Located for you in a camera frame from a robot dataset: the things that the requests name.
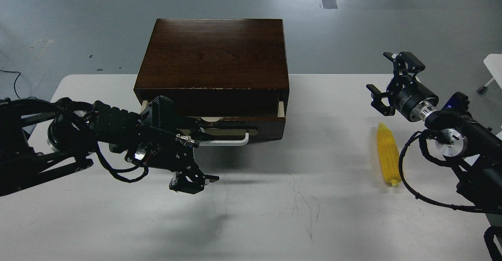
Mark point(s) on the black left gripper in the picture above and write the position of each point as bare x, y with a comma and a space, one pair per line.
161, 144

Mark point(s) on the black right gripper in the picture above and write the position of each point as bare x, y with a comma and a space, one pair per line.
404, 92

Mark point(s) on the wooden drawer with white handle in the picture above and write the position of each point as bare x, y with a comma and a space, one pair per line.
235, 125

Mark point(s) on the yellow corn cob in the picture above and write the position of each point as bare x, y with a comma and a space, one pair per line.
388, 155

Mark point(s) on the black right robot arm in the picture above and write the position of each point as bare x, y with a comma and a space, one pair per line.
452, 138

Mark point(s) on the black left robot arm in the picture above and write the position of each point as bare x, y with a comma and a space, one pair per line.
42, 141

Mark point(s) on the dark wooden drawer cabinet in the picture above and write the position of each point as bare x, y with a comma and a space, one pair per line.
217, 67

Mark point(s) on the white furniture at right edge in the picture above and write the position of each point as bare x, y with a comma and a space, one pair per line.
493, 63

